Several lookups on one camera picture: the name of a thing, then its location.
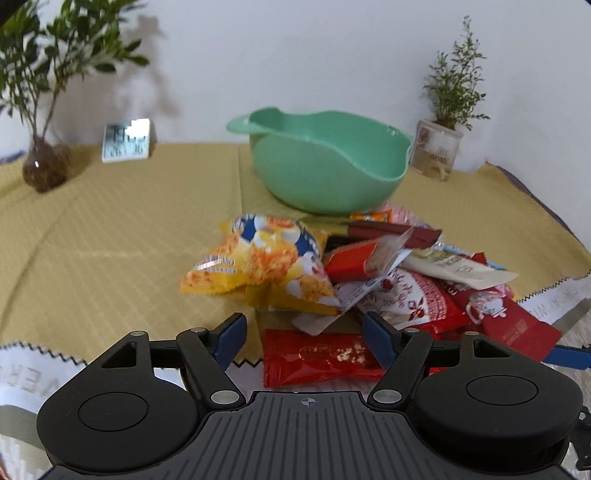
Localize red white patterned packet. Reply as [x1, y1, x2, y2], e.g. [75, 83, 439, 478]
[356, 268, 472, 340]

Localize red snack packet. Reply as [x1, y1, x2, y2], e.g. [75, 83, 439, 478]
[263, 329, 384, 388]

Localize small red clear-wrapped snack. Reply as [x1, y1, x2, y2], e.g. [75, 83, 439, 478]
[322, 230, 413, 284]

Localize yellow popcorn snack bag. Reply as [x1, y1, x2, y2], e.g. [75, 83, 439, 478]
[180, 214, 341, 315]

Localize red packet with logo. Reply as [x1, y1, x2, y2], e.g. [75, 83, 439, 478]
[449, 284, 562, 361]

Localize white sachet packet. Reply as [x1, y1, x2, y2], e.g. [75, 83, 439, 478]
[402, 249, 518, 290]

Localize dark red chocolate bar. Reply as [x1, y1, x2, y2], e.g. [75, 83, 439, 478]
[344, 220, 442, 249]

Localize orange candy packet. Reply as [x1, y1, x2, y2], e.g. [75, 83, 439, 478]
[349, 209, 391, 223]

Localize pink snack packet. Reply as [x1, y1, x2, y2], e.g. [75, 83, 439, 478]
[385, 202, 428, 228]

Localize yellow checked tablecloth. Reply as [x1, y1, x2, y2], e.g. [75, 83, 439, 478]
[1, 144, 590, 360]

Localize green plastic bowl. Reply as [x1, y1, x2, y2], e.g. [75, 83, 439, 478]
[226, 107, 413, 215]

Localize white digital clock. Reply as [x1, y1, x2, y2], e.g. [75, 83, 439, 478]
[101, 118, 151, 163]

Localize small plant in clear jar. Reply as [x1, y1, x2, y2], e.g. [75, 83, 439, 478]
[411, 16, 489, 181]

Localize leafy plant in glass vase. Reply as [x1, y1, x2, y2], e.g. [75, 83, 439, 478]
[1, 0, 149, 193]

